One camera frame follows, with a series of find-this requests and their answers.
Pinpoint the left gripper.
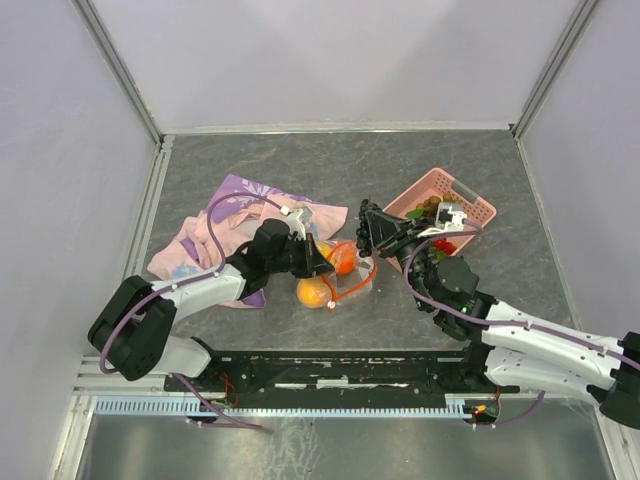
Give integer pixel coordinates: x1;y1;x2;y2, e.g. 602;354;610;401
267;233;335;279

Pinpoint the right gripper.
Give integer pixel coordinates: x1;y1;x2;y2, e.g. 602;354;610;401
363;210;436;310

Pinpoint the pink plastic basket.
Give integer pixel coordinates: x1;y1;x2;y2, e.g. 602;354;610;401
383;168;497;258

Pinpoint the fake peach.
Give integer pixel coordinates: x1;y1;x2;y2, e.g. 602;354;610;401
296;277;332;309

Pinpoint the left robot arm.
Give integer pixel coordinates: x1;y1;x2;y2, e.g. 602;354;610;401
88;219;334;390

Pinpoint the fake orange persimmon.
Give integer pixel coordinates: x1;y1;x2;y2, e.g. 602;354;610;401
328;242;358;276

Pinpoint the pink purple printed cloth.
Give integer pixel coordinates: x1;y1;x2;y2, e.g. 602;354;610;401
148;175;348;308

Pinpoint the fake red cherry bunch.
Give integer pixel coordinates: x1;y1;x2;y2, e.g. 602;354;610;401
430;238;457;256

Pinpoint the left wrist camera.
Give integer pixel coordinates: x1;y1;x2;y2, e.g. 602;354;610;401
279;206;312;240

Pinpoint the fake brown longan bunch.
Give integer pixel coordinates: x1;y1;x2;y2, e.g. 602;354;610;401
405;196;441;220

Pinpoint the clear zip top bag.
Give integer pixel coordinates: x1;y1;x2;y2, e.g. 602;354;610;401
317;240;377;312

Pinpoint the fake yellow lemon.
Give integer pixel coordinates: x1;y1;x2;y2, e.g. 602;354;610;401
316;242;333;259

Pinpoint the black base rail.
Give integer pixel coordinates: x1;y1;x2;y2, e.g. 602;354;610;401
191;345;520;410

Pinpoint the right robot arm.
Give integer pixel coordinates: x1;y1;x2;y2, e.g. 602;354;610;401
357;201;639;429

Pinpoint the light blue cable duct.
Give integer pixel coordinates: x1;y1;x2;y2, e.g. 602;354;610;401
94;392;476;417

